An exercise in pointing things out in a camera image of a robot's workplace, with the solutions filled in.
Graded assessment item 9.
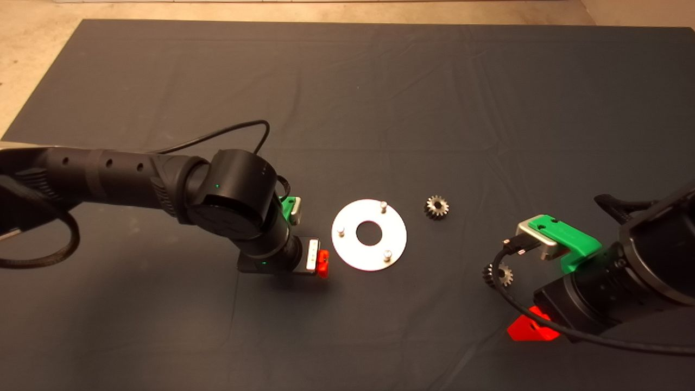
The silver right camera box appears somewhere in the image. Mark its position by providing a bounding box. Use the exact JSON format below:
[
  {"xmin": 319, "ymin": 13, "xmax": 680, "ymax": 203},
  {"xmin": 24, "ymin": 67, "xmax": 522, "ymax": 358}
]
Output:
[{"xmin": 515, "ymin": 222, "xmax": 565, "ymax": 261}]

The black left camera cable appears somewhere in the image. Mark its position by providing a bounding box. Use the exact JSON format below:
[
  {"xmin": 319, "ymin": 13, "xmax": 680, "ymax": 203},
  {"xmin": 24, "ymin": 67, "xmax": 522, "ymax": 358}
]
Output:
[{"xmin": 152, "ymin": 120, "xmax": 271, "ymax": 155}]

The round metal carrier plate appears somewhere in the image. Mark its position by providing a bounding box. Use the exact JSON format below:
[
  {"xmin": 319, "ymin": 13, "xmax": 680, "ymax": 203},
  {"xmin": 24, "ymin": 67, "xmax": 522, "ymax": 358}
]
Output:
[{"xmin": 331, "ymin": 199, "xmax": 408, "ymax": 272}]

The dark grey table cloth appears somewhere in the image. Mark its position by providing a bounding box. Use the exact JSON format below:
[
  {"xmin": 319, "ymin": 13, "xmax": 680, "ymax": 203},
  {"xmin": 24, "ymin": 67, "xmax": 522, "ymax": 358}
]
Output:
[{"xmin": 0, "ymin": 19, "xmax": 695, "ymax": 391}]

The steel planetary gear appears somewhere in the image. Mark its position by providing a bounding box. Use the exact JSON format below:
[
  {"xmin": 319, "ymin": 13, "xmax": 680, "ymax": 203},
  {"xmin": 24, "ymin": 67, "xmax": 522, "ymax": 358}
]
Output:
[
  {"xmin": 482, "ymin": 262, "xmax": 514, "ymax": 288},
  {"xmin": 424, "ymin": 195, "xmax": 450, "ymax": 220}
]

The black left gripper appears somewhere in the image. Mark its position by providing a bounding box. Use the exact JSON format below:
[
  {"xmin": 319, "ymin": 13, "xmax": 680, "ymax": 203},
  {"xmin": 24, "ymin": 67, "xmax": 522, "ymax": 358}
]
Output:
[{"xmin": 238, "ymin": 235, "xmax": 330, "ymax": 279}]

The black braided cable sleeve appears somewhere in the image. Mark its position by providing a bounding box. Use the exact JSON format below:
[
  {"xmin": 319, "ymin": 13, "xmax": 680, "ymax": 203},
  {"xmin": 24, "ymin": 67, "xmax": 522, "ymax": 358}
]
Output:
[{"xmin": 0, "ymin": 176, "xmax": 81, "ymax": 269}]

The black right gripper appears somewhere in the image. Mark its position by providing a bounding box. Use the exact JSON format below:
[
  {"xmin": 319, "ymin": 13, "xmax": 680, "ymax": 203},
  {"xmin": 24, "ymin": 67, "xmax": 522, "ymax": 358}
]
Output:
[{"xmin": 507, "ymin": 272, "xmax": 620, "ymax": 342}]

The green right camera mount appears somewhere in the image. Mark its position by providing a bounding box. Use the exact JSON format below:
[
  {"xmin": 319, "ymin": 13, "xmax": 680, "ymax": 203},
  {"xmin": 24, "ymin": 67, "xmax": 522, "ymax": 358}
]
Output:
[{"xmin": 529, "ymin": 215, "xmax": 602, "ymax": 274}]

